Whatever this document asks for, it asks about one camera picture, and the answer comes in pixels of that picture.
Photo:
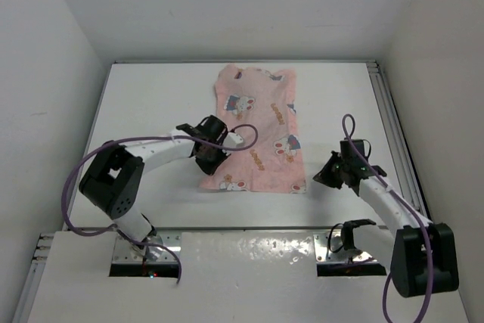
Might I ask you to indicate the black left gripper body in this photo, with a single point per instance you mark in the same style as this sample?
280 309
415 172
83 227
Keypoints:
212 157

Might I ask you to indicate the pink cartoon pillowcase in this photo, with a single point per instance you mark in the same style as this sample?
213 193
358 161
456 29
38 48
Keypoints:
260 106

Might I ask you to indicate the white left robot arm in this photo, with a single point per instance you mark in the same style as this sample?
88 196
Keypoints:
112 180

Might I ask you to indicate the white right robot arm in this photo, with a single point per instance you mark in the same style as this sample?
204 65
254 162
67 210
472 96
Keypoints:
419 255

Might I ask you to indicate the white front cover panel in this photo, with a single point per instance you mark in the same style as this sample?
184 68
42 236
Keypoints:
226 277

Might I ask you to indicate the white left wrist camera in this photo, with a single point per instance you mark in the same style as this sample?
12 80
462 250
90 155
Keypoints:
233 141

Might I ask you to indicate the aluminium table edge rail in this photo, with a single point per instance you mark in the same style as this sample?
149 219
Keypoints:
405 171

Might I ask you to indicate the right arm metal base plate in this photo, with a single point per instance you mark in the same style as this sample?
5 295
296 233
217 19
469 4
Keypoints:
328 250

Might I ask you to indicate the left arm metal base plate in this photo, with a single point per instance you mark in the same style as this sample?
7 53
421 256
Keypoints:
125 252

